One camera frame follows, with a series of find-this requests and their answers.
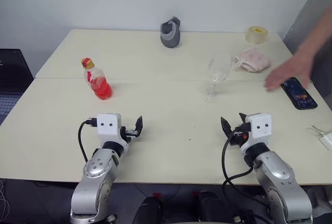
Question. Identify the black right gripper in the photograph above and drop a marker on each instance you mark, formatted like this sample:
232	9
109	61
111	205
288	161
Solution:
238	135

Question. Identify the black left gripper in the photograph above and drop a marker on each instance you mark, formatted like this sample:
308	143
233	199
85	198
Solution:
127	132

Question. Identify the clear wine glass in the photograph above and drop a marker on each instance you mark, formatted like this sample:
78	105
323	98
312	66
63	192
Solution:
212	89

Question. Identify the plastic bottle with red drink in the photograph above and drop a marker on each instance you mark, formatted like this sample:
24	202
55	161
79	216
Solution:
102	89

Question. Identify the yellow red bottle cap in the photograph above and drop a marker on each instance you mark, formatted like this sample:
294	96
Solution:
87	62

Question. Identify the person's bare forearm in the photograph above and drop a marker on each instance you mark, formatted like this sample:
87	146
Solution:
319	34

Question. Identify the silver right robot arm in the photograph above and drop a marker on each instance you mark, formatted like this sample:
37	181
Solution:
280	180

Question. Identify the person's bare hand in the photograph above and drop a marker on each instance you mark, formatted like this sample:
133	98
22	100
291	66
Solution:
290	71

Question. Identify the pink cloth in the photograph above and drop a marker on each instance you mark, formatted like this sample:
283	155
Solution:
252	62

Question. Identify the black smartphone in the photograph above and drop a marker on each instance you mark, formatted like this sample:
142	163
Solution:
301	97

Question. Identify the dark rounded shape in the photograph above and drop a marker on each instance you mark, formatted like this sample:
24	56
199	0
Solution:
147	211

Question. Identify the clear tape roll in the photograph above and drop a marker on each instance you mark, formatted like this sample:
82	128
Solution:
256	37

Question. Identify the black laptop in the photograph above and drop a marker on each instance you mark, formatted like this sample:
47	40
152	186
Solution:
13	73

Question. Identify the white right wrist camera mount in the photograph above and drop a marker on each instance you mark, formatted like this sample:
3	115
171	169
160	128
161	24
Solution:
259	130

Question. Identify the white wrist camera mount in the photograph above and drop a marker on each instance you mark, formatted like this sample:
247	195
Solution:
109	128
259	130

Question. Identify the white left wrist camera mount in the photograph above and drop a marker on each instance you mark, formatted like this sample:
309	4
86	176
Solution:
109	128

